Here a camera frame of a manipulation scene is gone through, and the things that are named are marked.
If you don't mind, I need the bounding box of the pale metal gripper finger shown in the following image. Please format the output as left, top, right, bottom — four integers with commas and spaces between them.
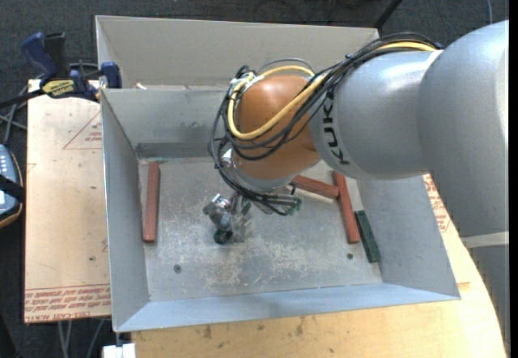
202, 193, 236, 233
233, 202, 254, 243

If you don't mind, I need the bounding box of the grey metal bin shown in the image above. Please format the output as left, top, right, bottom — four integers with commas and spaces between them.
95, 15, 461, 333

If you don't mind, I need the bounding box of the red-brown flat block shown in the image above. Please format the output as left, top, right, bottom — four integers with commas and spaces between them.
291, 174, 340, 200
142, 161, 161, 244
332, 171, 361, 245

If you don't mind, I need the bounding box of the dark green flat block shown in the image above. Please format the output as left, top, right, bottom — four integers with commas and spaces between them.
354, 210, 382, 263

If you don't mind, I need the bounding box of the brown cardboard board, red print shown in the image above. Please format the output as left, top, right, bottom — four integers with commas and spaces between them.
23, 79, 473, 325

